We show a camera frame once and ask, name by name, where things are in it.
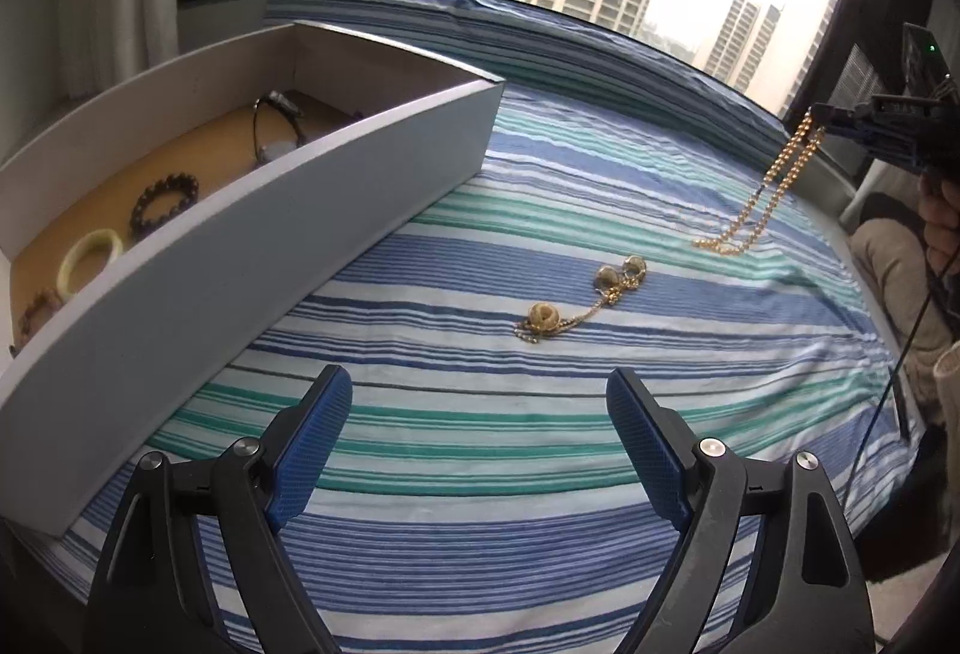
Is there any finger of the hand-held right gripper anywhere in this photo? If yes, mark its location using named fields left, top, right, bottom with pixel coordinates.
left=821, top=124, right=928, bottom=164
left=810, top=103, right=877, bottom=127

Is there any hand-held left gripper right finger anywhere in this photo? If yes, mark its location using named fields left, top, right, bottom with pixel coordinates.
left=606, top=367, right=878, bottom=654

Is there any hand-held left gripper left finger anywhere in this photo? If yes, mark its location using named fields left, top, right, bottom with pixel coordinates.
left=82, top=365, right=353, bottom=654

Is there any gold bead necklace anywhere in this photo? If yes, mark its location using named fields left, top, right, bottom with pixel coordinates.
left=691, top=108, right=826, bottom=256

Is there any gold ball chain jewelry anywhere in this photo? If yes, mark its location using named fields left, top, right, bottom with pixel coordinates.
left=514, top=255, right=650, bottom=344

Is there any grey storage box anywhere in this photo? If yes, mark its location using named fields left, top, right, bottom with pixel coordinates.
left=0, top=20, right=507, bottom=539

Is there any dark bead bracelet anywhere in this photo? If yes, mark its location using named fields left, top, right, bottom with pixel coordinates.
left=129, top=172, right=202, bottom=238

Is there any pale green jade bangle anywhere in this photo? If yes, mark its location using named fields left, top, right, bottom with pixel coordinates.
left=56, top=229, right=125, bottom=304

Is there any brown wooden bead bracelet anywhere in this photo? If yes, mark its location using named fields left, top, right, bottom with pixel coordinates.
left=16, top=288, right=65, bottom=347

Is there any person's right hand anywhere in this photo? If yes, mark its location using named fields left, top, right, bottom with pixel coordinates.
left=919, top=170, right=960, bottom=296

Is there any dark cloth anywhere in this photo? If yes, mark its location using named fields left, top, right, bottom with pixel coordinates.
left=840, top=192, right=931, bottom=236

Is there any blue green striped bed sheet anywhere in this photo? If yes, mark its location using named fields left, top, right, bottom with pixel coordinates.
left=30, top=0, right=925, bottom=654

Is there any black cable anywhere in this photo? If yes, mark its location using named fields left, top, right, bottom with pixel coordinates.
left=844, top=249, right=947, bottom=529

